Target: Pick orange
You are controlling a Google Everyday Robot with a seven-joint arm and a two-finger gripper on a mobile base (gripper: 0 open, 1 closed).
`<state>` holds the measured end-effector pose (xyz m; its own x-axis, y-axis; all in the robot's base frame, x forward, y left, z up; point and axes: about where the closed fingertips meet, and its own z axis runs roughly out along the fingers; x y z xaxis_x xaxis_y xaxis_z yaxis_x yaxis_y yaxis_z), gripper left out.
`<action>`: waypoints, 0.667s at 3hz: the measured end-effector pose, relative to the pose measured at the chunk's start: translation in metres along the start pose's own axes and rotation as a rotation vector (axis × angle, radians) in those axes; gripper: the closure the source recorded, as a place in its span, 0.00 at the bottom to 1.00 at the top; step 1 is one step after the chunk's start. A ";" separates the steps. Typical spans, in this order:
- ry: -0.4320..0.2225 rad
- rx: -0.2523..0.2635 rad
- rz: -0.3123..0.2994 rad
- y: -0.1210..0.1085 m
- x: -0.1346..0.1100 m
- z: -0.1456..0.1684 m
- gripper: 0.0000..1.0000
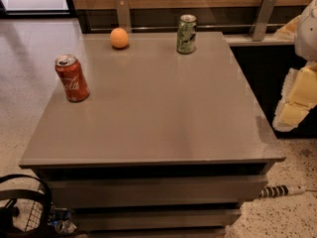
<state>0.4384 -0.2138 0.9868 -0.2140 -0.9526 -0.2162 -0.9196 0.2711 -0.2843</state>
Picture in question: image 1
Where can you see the left metal bracket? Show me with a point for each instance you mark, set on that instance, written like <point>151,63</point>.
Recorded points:
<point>123,14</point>

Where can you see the orange fruit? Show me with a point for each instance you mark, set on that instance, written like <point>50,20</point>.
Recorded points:
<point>119,38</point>

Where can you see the crushed can on floor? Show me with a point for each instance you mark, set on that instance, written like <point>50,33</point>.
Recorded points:
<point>59,220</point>

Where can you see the right metal bracket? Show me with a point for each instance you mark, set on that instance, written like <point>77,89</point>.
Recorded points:
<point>258,28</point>

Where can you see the red cola can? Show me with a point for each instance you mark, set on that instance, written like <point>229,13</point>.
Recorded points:
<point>69,71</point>

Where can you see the metal bracket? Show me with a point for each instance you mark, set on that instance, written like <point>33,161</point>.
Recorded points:
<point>258,28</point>
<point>123,14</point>

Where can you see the grey drawer cabinet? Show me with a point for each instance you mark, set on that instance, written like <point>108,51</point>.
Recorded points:
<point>165,146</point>

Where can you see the white power strip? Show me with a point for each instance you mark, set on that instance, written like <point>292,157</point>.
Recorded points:
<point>281,190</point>

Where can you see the green soda can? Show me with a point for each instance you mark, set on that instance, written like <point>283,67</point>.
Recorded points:
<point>186,34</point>

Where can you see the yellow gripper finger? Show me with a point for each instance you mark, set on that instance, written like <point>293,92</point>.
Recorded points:
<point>292,115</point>
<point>304,89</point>

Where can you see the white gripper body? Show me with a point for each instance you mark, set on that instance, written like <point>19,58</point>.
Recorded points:
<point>307,34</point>

